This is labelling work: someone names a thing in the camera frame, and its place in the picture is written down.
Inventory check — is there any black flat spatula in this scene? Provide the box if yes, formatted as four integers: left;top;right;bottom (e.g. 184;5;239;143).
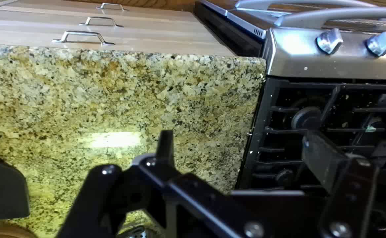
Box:
0;124;30;221

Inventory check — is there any silver drawer handle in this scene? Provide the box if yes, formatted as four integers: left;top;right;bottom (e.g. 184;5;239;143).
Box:
51;29;116;46
79;15;124;29
96;1;129;13

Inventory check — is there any base cabinet with drawers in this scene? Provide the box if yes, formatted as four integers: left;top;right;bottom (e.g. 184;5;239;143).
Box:
0;0;238;58

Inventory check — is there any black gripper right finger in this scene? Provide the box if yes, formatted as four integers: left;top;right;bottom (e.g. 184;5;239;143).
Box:
301;130;380;238

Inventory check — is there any silver stove knob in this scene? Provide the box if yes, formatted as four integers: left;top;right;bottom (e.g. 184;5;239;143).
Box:
363;31;386;58
314;28;345;57

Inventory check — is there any stainless steel gas stove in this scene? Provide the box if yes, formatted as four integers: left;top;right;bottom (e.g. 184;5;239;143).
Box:
193;0;386;238

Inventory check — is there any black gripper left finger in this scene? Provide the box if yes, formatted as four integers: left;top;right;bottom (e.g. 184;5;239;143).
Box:
55;130;195;238

